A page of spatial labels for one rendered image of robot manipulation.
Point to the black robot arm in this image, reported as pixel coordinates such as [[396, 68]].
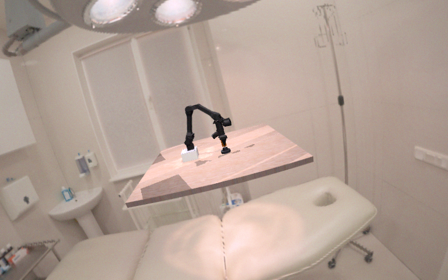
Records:
[[219, 121]]

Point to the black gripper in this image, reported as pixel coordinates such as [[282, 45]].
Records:
[[222, 137]]

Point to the dark grey round pedestal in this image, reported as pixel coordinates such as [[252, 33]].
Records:
[[225, 150]]

